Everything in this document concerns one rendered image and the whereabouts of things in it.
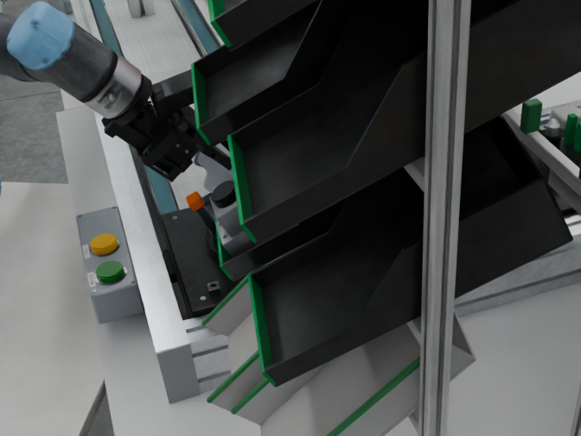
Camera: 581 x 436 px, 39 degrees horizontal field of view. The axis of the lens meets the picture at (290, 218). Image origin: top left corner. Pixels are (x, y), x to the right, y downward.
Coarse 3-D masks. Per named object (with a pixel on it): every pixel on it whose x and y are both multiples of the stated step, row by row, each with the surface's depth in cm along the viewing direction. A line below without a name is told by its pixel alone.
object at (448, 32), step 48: (432, 0) 50; (432, 48) 52; (432, 96) 54; (432, 144) 56; (432, 192) 58; (432, 240) 60; (432, 288) 63; (432, 336) 66; (432, 384) 69; (432, 432) 73; (576, 432) 83
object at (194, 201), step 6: (186, 198) 117; (192, 198) 116; (198, 198) 116; (204, 198) 117; (192, 204) 116; (198, 204) 116; (204, 204) 117; (192, 210) 116; (198, 210) 117; (204, 210) 117; (204, 216) 118; (210, 216) 118; (210, 222) 119; (210, 228) 119; (216, 234) 120
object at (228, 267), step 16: (336, 208) 80; (304, 224) 80; (320, 224) 81; (272, 240) 81; (288, 240) 81; (304, 240) 82; (224, 256) 84; (240, 256) 82; (256, 256) 82; (272, 256) 82; (240, 272) 83
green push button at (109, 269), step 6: (102, 264) 122; (108, 264) 121; (114, 264) 121; (120, 264) 121; (96, 270) 121; (102, 270) 120; (108, 270) 120; (114, 270) 120; (120, 270) 120; (102, 276) 119; (108, 276) 119; (114, 276) 119; (120, 276) 120; (108, 282) 120
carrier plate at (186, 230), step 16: (208, 208) 131; (176, 224) 128; (192, 224) 128; (176, 240) 125; (192, 240) 125; (176, 256) 122; (192, 256) 122; (208, 256) 121; (192, 272) 119; (208, 272) 118; (224, 272) 118; (192, 288) 116; (224, 288) 115; (192, 304) 113; (208, 304) 113
